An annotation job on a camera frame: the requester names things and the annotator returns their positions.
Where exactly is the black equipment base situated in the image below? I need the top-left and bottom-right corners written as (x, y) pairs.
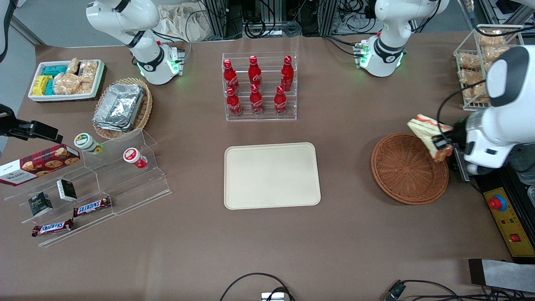
top-left (470, 165), bottom-right (535, 264)

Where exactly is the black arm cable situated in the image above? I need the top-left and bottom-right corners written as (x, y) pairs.
top-left (437, 79), bottom-right (489, 138)

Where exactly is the clear plastic container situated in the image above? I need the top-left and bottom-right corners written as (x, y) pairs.
top-left (518, 167), bottom-right (535, 186)

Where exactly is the red lid yogurt cup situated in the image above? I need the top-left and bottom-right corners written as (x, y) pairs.
top-left (123, 147), bottom-right (148, 169)

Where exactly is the green lid yogurt cup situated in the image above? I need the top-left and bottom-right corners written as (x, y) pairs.
top-left (74, 133), bottom-right (104, 156)

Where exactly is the coiled black cable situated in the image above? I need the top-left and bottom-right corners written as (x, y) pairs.
top-left (244, 18), bottom-right (266, 38)

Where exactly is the grey metal plate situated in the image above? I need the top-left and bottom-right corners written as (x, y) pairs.
top-left (468, 258), bottom-right (535, 293)

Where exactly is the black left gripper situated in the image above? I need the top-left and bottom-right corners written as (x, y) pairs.
top-left (432, 118), bottom-right (469, 152)

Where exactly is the beige plastic tray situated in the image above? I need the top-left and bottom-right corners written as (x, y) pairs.
top-left (224, 142), bottom-right (321, 210)

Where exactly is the oval light wicker basket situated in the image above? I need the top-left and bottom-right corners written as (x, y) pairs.
top-left (92, 77), bottom-right (153, 140)

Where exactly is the white wire basket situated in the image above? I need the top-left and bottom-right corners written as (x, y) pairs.
top-left (453, 24), bottom-right (524, 111)

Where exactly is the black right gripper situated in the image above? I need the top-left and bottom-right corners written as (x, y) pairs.
top-left (0, 104), bottom-right (64, 144)

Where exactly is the white rectangular snack tray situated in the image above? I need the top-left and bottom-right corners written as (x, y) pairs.
top-left (28, 59), bottom-right (106, 103)

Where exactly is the clear bag of fried snacks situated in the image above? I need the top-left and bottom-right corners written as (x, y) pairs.
top-left (459, 69), bottom-right (489, 86)
top-left (479, 30), bottom-right (505, 46)
top-left (463, 84), bottom-right (489, 104)
top-left (484, 45), bottom-right (511, 63)
top-left (459, 54), bottom-right (481, 71)

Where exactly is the aluminium frame profile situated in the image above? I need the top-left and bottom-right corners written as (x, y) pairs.
top-left (204, 0), bottom-right (229, 40)
top-left (320, 0), bottom-right (338, 36)

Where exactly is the grey metal bracket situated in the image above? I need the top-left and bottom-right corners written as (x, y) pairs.
top-left (455, 148), bottom-right (472, 183)

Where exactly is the clear acrylic step display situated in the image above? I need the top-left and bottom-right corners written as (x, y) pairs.
top-left (2, 129), bottom-right (173, 248)

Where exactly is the aluminium foil container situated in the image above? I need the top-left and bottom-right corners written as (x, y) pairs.
top-left (93, 84), bottom-right (145, 132)

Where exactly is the beige cloth bag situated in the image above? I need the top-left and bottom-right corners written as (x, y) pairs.
top-left (158, 4), bottom-right (209, 42)

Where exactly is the yellow emergency stop box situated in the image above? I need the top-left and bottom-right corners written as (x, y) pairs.
top-left (483, 187), bottom-right (535, 258)

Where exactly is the black plug with cable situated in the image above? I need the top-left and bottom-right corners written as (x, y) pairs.
top-left (384, 279), bottom-right (535, 301)

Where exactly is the red tartan cookie box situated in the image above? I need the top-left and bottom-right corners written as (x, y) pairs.
top-left (0, 144), bottom-right (81, 186)

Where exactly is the clear acrylic bottle rack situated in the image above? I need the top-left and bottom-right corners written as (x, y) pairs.
top-left (222, 51), bottom-right (298, 122)

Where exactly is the red cola bottle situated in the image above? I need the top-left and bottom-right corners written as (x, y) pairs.
top-left (280, 55), bottom-right (295, 92)
top-left (274, 86), bottom-right (288, 115)
top-left (248, 56), bottom-right (262, 88)
top-left (226, 87), bottom-right (242, 117)
top-left (223, 59), bottom-right (239, 92)
top-left (250, 84), bottom-right (264, 115)

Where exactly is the small black carton box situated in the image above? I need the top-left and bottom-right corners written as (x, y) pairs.
top-left (28, 191), bottom-right (54, 217)
top-left (56, 179), bottom-right (78, 202)

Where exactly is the triangle sandwich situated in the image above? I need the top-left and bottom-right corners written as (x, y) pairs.
top-left (408, 114), bottom-right (454, 162)

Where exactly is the round brown wicker basket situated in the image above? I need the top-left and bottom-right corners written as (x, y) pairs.
top-left (371, 133), bottom-right (449, 205)

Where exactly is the black looped table cable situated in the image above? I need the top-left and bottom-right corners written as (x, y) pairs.
top-left (219, 273), bottom-right (296, 301)

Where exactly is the brown Snickers bar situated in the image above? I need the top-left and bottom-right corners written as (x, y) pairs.
top-left (73, 196), bottom-right (112, 217)
top-left (32, 218), bottom-right (74, 237)

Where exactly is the yellow snack packet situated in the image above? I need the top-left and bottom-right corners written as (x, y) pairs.
top-left (33, 75), bottom-right (53, 96)

